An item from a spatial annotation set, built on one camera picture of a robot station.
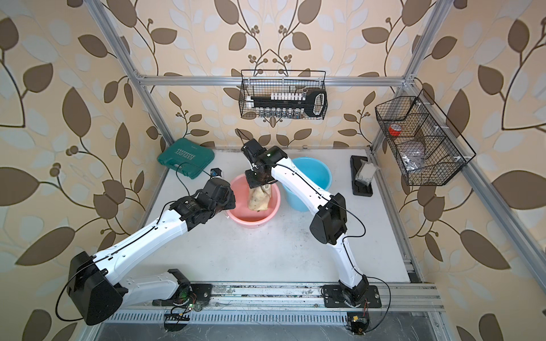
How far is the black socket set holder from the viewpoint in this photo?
2.70 ft

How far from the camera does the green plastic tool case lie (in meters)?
1.09

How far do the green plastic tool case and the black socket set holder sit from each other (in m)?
0.45
